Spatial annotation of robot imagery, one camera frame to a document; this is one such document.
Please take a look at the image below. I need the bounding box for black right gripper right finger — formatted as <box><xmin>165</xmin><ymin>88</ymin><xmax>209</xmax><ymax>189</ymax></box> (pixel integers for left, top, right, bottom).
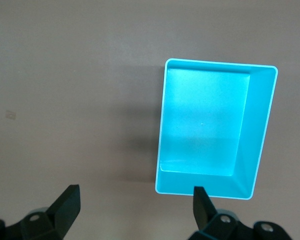
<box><xmin>187</xmin><ymin>186</ymin><xmax>293</xmax><ymax>240</ymax></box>

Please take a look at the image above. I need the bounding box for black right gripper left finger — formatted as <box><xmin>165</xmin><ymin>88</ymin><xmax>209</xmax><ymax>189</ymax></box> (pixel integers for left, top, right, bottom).
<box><xmin>0</xmin><ymin>184</ymin><xmax>80</xmax><ymax>240</ymax></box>

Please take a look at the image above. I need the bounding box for blue plastic box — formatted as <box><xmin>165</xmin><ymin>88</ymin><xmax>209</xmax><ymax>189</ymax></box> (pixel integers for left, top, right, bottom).
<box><xmin>154</xmin><ymin>58</ymin><xmax>279</xmax><ymax>201</ymax></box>

